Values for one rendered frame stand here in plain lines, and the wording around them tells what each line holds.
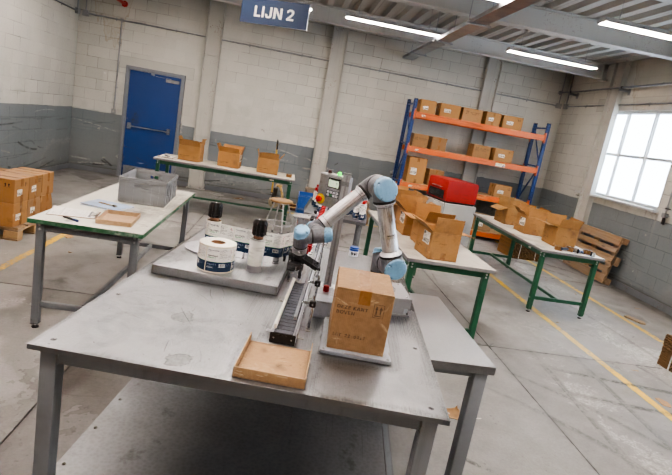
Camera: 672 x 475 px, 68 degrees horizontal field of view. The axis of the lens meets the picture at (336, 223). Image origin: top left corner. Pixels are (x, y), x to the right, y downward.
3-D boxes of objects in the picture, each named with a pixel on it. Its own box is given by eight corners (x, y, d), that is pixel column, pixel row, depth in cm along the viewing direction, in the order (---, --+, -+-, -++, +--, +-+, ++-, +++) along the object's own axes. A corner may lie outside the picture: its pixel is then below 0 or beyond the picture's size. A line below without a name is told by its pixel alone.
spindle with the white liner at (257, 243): (247, 266, 284) (254, 216, 278) (262, 269, 284) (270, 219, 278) (243, 271, 275) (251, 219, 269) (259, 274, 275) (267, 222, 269)
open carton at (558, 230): (530, 237, 641) (537, 209, 634) (562, 243, 644) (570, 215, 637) (544, 245, 600) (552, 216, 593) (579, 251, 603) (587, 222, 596)
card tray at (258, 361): (249, 340, 205) (251, 331, 204) (311, 352, 205) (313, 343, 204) (231, 376, 175) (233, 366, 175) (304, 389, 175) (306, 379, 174)
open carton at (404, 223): (384, 225, 542) (391, 192, 534) (423, 231, 549) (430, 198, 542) (393, 234, 504) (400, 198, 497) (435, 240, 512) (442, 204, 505)
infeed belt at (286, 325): (308, 247, 368) (309, 241, 368) (319, 249, 368) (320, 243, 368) (271, 340, 207) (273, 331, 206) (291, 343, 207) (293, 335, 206)
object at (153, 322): (205, 228, 379) (205, 226, 379) (398, 264, 379) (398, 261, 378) (26, 348, 173) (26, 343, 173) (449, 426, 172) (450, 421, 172)
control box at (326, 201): (325, 203, 299) (330, 172, 295) (347, 210, 289) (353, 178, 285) (314, 203, 290) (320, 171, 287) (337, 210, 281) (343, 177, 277)
